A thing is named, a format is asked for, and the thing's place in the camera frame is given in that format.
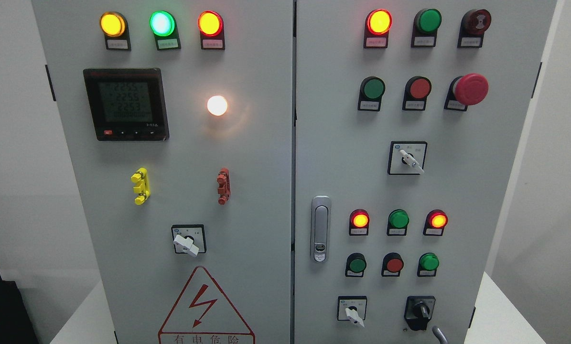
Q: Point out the black knob selector switch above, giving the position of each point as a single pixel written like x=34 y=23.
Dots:
x=418 y=312

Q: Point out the red terminal connector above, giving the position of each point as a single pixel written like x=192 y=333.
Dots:
x=223 y=189

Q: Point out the red lit lamp lower left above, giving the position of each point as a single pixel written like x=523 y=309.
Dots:
x=359 y=223

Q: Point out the white glowing lamp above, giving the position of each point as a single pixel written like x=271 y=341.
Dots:
x=217 y=105

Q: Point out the green push button lower left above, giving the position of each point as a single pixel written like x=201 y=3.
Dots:
x=355 y=265

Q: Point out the green push button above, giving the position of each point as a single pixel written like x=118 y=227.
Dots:
x=371 y=91
x=355 y=265
x=428 y=265

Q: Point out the green push button upper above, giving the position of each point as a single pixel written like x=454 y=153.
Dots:
x=371 y=91

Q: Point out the left grey cabinet door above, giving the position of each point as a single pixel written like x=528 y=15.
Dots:
x=248 y=240

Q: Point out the grey cabinet door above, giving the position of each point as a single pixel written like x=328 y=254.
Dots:
x=343 y=153
x=248 y=240

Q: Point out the green lamp lower middle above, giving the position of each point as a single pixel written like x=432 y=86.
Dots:
x=398 y=222

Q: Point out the right grey cabinet door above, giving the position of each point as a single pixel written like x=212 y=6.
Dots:
x=343 y=153

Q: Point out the red push button lower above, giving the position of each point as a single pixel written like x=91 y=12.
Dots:
x=392 y=265

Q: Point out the red push button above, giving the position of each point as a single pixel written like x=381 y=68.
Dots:
x=392 y=265
x=417 y=90

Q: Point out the yellow terminal connector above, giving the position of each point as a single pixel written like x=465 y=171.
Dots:
x=140 y=179

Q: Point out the red push button upper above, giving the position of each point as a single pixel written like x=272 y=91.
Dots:
x=417 y=90

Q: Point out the red lamp lower right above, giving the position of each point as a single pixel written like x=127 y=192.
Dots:
x=435 y=223

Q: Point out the red electrical warning sign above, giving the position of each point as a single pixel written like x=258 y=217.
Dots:
x=203 y=314

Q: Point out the green push button lower right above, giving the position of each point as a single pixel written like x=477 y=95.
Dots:
x=428 y=265

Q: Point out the black digital power meter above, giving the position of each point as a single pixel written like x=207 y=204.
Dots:
x=127 y=104

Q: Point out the red indicator lamp top right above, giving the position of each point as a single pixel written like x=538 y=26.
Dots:
x=376 y=29

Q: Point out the green lit indicator lamp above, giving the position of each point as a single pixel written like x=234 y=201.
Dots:
x=165 y=31

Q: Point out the red emergency stop button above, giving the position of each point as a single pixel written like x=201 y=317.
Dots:
x=466 y=90

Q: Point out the green indicator lamp top right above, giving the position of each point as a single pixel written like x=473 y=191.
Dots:
x=425 y=27

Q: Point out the yellow indicator lamp top left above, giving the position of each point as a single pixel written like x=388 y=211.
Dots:
x=116 y=31

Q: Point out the dark red buzzer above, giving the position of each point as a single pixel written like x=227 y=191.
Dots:
x=472 y=28

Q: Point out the black box with antenna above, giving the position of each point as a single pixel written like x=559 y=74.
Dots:
x=15 y=324

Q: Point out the silver door lock handle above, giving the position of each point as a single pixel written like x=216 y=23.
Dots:
x=320 y=227

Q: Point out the left white selector switch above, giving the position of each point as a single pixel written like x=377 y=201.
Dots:
x=189 y=239

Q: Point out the white selector switch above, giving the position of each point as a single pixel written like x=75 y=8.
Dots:
x=189 y=239
x=407 y=157
x=352 y=309

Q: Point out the upper right white selector switch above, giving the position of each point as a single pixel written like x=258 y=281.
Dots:
x=407 y=157

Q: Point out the bottom white selector switch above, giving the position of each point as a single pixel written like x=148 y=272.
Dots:
x=352 y=309

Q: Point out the red ring indicator lamp left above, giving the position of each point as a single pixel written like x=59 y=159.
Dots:
x=211 y=29

